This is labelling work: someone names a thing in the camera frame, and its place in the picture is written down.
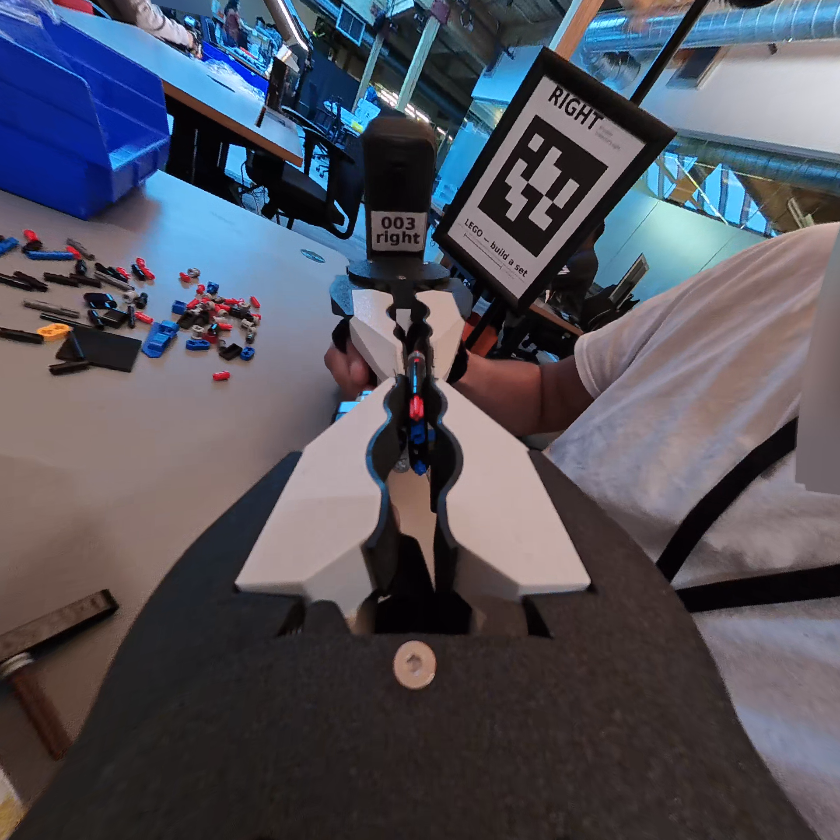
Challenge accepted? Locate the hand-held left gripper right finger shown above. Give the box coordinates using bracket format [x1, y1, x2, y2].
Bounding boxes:
[430, 379, 592, 632]

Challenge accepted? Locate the silver ventilation duct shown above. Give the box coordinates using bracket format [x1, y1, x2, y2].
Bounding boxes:
[669, 131, 840, 198]
[581, 0, 840, 73]

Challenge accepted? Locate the black framed marker sign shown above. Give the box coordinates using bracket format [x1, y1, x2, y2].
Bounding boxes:
[432, 46, 678, 314]

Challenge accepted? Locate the person's right hand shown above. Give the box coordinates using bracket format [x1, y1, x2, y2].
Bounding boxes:
[323, 343, 506, 409]

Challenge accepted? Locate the black flat lego panel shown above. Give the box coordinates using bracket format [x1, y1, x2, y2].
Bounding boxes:
[56, 326, 143, 374]

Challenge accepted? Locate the black boom pole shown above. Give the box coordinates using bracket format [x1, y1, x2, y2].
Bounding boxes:
[629, 0, 713, 104]

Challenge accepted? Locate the person's white shirt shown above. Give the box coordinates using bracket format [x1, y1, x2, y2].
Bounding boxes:
[545, 223, 840, 840]

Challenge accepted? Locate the black harness strap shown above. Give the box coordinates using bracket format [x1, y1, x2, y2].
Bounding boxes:
[656, 420, 840, 613]

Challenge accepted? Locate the pile of small lego pins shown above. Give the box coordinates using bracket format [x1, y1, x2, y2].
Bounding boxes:
[0, 228, 263, 385]

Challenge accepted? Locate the grey table with wooden edge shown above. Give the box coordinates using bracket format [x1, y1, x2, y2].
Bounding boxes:
[52, 7, 306, 166]

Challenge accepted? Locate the blue plastic bin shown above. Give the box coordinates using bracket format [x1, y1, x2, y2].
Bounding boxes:
[0, 13, 173, 221]

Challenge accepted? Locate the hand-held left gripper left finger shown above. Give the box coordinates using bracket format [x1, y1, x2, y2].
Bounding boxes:
[235, 377, 401, 632]

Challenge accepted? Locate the black office chair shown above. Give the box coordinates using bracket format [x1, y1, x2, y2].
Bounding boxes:
[259, 105, 365, 238]

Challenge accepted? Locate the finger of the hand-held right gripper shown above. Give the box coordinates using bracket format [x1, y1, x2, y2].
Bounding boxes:
[348, 289, 409, 386]
[419, 290, 465, 383]

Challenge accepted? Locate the small lego assembly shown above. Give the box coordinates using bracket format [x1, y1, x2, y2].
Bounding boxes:
[402, 351, 439, 476]

